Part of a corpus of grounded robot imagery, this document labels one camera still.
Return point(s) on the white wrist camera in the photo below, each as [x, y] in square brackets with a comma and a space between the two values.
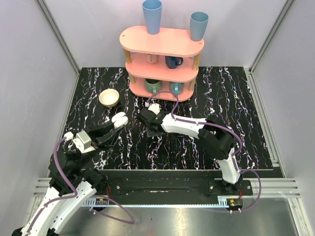
[153, 107]
[82, 141]

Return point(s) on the white earbud case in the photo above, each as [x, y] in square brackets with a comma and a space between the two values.
[119, 120]

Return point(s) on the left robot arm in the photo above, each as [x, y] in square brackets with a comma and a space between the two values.
[71, 183]

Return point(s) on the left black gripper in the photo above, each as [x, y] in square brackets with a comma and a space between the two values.
[97, 133]

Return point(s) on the pink mug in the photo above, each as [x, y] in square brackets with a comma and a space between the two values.
[152, 59]

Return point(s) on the blue plastic tumbler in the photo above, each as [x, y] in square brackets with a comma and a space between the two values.
[152, 10]
[198, 25]

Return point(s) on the aluminium rail frame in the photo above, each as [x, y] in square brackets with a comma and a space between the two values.
[265, 188]

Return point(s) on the right blue plastic tumbler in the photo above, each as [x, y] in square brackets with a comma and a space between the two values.
[198, 25]

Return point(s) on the pink three-tier wooden shelf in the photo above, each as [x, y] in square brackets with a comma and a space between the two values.
[137, 43]

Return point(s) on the left blue plastic tumbler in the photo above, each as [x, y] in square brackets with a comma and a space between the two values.
[152, 10]

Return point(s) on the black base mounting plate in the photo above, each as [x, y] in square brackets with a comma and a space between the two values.
[166, 187]

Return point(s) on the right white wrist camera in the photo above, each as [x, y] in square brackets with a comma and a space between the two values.
[153, 107]

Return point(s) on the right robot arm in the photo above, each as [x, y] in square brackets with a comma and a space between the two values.
[218, 141]

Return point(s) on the cream ceramic bowl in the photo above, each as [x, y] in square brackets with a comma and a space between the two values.
[109, 98]

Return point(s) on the dark blue mug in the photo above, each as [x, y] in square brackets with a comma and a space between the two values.
[173, 62]

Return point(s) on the light blue butterfly mug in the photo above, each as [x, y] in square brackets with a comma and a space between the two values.
[176, 87]

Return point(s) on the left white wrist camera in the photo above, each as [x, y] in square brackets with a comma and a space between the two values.
[82, 141]

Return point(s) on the green glazed mug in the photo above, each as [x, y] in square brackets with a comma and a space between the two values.
[153, 86]

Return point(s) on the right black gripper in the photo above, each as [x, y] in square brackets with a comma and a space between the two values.
[149, 132]

